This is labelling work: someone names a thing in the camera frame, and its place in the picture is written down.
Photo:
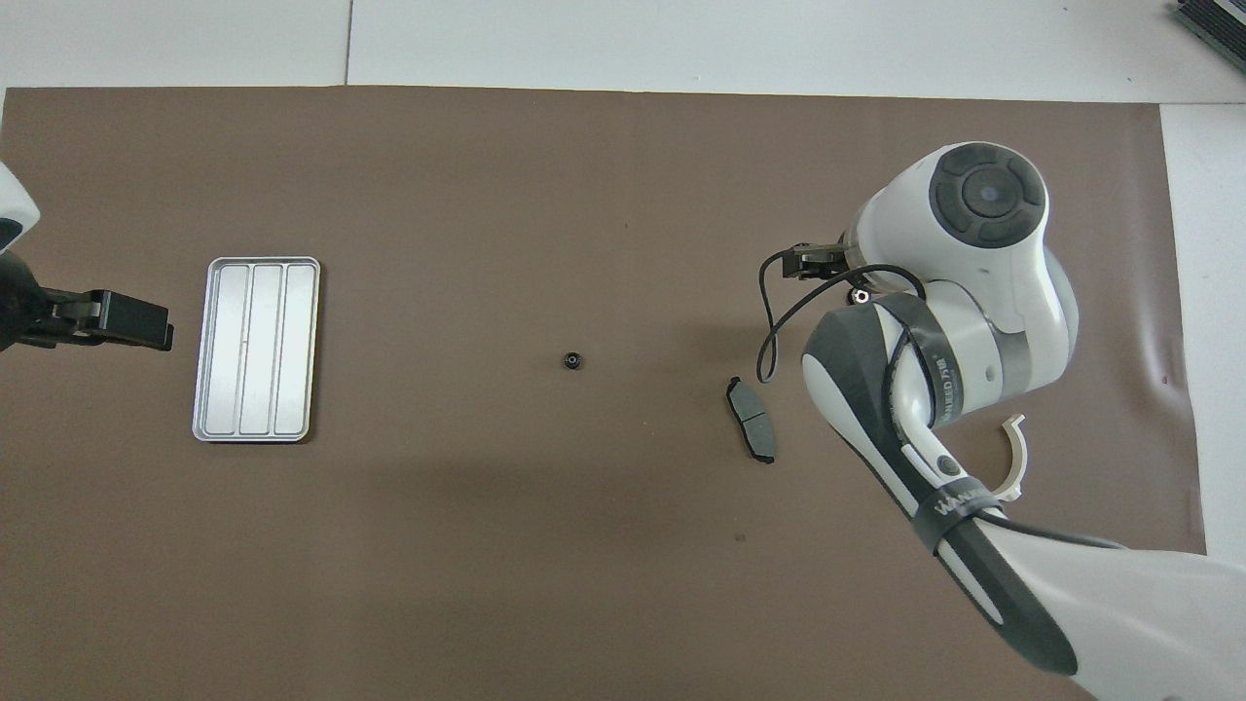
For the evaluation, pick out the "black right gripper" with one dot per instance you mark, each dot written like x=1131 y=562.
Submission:
x=818 y=263

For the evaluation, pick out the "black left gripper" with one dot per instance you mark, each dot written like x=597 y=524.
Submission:
x=21 y=307

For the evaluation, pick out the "small black bearing gear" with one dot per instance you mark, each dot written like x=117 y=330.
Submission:
x=573 y=361

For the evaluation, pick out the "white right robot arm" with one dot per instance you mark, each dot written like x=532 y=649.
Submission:
x=983 y=292

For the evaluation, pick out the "silver metal tray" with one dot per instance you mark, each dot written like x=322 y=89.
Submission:
x=258 y=350

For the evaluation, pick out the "long dark brake pad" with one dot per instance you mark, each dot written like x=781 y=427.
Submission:
x=751 y=421

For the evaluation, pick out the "brown table mat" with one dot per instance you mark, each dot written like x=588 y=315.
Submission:
x=535 y=195

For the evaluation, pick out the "dark ribbed device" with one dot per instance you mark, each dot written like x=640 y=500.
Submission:
x=1217 y=24

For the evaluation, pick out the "white curved plastic bracket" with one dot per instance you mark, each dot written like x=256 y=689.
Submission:
x=1018 y=458

